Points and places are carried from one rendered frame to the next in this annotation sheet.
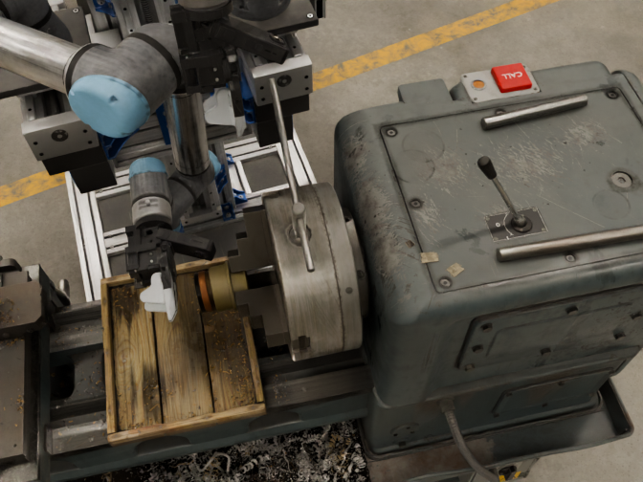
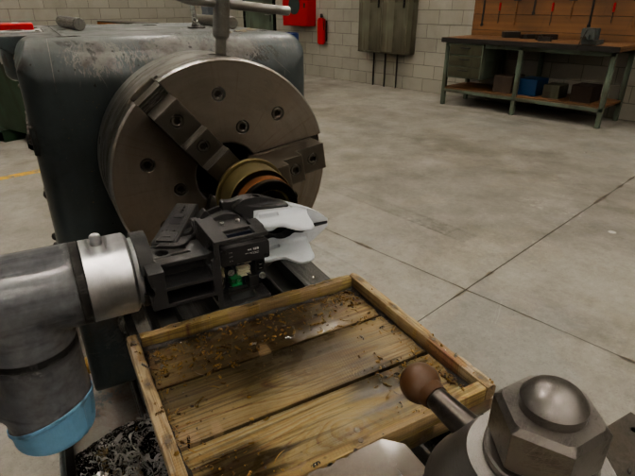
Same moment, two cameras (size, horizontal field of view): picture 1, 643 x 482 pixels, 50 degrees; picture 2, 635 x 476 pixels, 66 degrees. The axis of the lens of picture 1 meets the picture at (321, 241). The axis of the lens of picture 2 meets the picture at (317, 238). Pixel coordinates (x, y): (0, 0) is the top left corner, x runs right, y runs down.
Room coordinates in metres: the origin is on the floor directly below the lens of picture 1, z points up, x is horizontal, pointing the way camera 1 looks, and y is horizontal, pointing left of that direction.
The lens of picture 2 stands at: (0.73, 0.76, 1.30)
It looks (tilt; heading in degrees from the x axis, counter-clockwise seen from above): 26 degrees down; 252
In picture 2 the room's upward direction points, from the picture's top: straight up
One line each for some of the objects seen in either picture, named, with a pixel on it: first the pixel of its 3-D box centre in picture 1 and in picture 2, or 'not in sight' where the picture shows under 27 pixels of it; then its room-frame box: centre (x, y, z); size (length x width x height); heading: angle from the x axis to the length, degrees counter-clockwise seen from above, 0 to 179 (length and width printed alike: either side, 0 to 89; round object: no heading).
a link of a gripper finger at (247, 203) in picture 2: (165, 271); (248, 217); (0.65, 0.29, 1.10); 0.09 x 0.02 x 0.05; 11
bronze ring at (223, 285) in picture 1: (223, 287); (255, 196); (0.63, 0.18, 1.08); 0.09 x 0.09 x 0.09; 12
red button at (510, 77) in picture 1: (511, 78); (15, 28); (0.96, -0.36, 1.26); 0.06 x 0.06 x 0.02; 11
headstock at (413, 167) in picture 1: (503, 230); (149, 127); (0.75, -0.36, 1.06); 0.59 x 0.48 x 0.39; 101
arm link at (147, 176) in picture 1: (149, 187); (16, 300); (0.86, 0.35, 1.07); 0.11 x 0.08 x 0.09; 11
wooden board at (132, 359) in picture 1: (179, 343); (299, 370); (0.60, 0.29, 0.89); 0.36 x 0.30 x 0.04; 11
